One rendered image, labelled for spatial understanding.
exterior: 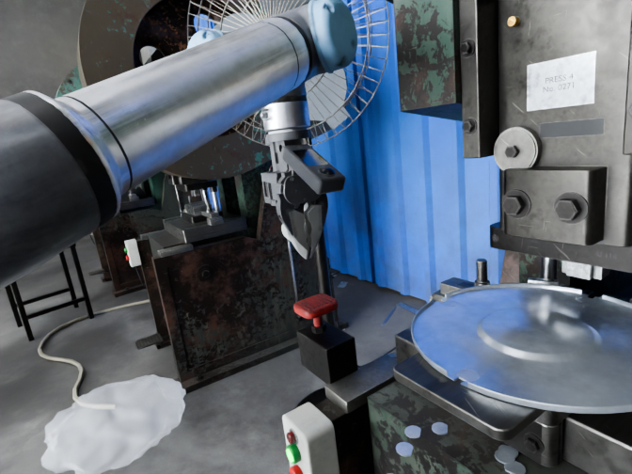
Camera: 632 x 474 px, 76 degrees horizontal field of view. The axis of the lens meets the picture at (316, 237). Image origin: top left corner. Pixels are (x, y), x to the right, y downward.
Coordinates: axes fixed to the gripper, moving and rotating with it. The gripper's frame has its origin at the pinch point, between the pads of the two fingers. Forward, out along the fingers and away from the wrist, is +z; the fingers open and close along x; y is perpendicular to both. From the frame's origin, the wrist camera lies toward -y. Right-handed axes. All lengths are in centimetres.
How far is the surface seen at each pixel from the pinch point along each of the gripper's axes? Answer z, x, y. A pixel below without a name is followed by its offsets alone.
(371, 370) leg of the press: 21.0, -4.7, -7.8
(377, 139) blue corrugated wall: -12, -132, 134
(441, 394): 7.2, 5.8, -33.0
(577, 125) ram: -16.7, -15.3, -34.5
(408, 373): 7.2, 5.6, -28.4
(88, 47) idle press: -55, 15, 99
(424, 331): 7.0, -2.3, -23.3
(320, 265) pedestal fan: 23, -34, 54
